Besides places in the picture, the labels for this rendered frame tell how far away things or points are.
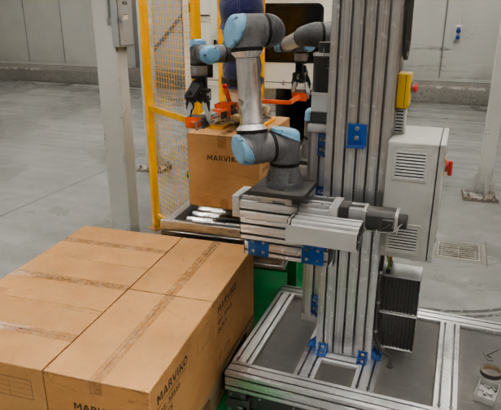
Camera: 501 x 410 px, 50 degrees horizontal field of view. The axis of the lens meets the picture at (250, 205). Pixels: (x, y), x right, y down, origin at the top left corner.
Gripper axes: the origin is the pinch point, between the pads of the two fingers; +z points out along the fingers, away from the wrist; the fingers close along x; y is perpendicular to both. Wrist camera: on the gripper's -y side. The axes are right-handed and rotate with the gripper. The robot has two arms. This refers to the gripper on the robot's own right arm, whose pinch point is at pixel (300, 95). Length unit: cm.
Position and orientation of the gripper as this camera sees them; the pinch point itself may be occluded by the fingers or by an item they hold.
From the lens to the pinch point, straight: 326.8
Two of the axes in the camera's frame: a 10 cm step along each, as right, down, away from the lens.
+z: 0.0, 9.4, 3.4
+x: 9.5, 1.1, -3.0
